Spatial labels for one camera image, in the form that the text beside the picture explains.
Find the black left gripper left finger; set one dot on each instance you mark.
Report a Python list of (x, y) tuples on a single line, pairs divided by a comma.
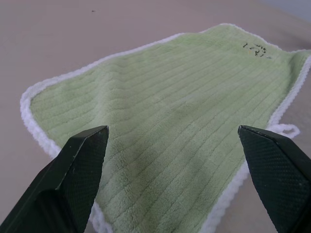
[(60, 184)]

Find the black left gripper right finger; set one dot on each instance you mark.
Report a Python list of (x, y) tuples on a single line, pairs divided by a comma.
[(281, 179)]

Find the light green towel white trim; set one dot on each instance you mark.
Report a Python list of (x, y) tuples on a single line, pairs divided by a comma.
[(170, 102)]

